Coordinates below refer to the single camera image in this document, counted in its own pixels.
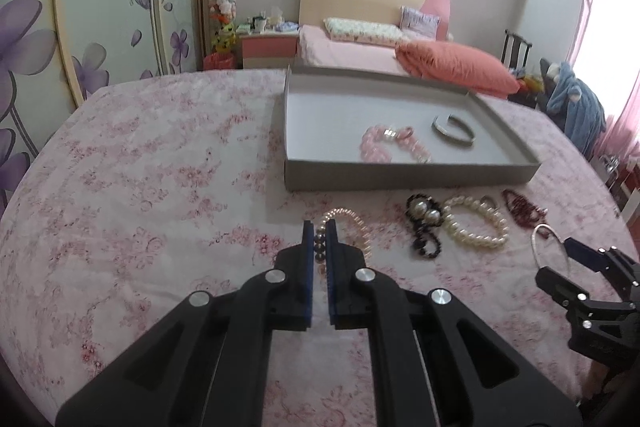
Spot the red wastebasket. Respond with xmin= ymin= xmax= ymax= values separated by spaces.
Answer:
xmin=202 ymin=52 xmax=236 ymax=72

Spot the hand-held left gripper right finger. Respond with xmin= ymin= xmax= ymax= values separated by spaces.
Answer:
xmin=325 ymin=218 xmax=584 ymax=427

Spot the pink curtain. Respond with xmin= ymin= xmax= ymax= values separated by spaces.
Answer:
xmin=565 ymin=0 xmax=640 ymax=160

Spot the dark wooden chair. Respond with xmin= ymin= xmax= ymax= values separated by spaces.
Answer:
xmin=500 ymin=29 xmax=534 ymax=68

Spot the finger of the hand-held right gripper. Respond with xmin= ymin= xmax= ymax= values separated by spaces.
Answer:
xmin=562 ymin=237 xmax=613 ymax=275
xmin=534 ymin=267 xmax=593 ymax=313

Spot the wardrobe with purple flowers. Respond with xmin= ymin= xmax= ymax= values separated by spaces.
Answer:
xmin=0 ymin=0 xmax=209 ymax=208

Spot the white floral pillow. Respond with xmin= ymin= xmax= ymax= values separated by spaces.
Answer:
xmin=322 ymin=17 xmax=407 ymax=46

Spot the wide silver bangle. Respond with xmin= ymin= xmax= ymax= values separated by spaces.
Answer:
xmin=431 ymin=113 xmax=476 ymax=149

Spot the pink bead bracelet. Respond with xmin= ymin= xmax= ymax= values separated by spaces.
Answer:
xmin=359 ymin=125 xmax=432 ymax=164

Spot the pink and cream nightstand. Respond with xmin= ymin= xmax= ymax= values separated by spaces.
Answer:
xmin=240 ymin=29 xmax=301 ymax=69

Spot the dark red bead bracelet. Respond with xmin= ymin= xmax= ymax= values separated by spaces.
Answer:
xmin=501 ymin=188 xmax=549 ymax=223

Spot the blue fleece garment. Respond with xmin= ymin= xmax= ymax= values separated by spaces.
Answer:
xmin=546 ymin=62 xmax=609 ymax=158

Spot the purple patterned pillow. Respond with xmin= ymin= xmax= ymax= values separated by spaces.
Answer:
xmin=400 ymin=5 xmax=442 ymax=39

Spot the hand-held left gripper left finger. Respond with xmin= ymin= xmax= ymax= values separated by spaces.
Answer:
xmin=55 ymin=219 xmax=316 ymax=427

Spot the large white pearl bracelet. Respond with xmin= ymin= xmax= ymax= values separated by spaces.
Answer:
xmin=442 ymin=194 xmax=511 ymax=251

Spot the person's right forearm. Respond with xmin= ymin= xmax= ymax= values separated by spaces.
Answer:
xmin=584 ymin=352 xmax=623 ymax=408

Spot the small pink pearl bracelet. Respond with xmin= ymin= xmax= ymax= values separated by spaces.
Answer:
xmin=314 ymin=207 xmax=373 ymax=269

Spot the grey cardboard box tray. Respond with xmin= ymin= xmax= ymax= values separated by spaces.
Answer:
xmin=283 ymin=64 xmax=543 ymax=192

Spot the bed with pink sheet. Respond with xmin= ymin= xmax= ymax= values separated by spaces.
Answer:
xmin=297 ymin=24 xmax=511 ymax=84

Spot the folded orange quilt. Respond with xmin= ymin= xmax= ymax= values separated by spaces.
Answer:
xmin=395 ymin=41 xmax=522 ymax=97

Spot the black bead bracelet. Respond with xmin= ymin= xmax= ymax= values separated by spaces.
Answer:
xmin=406 ymin=193 xmax=446 ymax=259

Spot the thin silver bangle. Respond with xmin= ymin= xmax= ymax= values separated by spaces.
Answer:
xmin=531 ymin=223 xmax=574 ymax=271

